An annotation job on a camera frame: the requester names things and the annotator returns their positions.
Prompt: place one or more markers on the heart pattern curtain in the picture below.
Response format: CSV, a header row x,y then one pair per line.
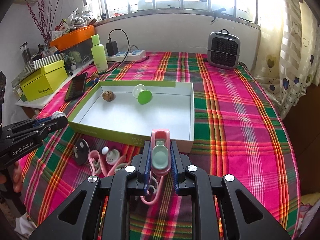
x,y
288,54

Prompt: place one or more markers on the large brown walnut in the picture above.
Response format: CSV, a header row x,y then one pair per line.
x,y
108,96

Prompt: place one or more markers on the red dried branches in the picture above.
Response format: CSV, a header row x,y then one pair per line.
x,y
44,18

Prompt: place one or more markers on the striped grey gift box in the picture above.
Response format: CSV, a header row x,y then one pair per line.
x,y
35,65

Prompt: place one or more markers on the black smartphone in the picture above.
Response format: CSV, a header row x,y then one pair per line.
x,y
76,88

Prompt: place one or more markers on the white power strip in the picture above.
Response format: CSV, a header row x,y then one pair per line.
x,y
135,55

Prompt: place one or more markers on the green white cardboard box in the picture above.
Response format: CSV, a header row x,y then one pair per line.
x,y
126,121

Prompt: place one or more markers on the white ribbed jar cap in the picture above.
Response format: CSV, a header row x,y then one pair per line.
x,y
58,114

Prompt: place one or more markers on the orange storage bin lid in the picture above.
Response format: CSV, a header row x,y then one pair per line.
x,y
73,38

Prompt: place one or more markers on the yellow shoebox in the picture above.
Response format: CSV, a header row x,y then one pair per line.
x,y
44,81

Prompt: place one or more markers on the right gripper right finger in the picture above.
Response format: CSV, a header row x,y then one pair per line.
x,y
222,208

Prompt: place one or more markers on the pink looped clip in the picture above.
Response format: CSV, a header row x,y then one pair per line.
x,y
120,163

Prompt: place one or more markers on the person's left hand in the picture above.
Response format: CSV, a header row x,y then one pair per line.
x,y
17,178

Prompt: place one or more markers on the blue orange keychain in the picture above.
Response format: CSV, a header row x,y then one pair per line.
x,y
95,81

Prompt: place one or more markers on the grey small space heater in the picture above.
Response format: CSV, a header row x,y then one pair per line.
x,y
223,49

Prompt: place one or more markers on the clear plastic storage bin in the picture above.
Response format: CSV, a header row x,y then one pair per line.
x,y
78,54

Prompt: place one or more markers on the green white spool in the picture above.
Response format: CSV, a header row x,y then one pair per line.
x,y
142,95

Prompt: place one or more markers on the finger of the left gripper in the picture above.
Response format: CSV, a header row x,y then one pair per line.
x,y
40,132
36,123

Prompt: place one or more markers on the black oval disc holder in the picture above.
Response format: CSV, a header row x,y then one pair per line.
x,y
81,151

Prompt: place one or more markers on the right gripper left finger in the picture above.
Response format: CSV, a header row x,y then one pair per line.
x,y
99,206

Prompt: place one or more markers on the pink curved clip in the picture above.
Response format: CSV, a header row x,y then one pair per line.
x,y
97,163

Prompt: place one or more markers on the black charger with cable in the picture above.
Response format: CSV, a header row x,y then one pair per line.
x,y
112,49

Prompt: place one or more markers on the green lotion bottle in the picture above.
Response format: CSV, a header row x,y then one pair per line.
x,y
98,53

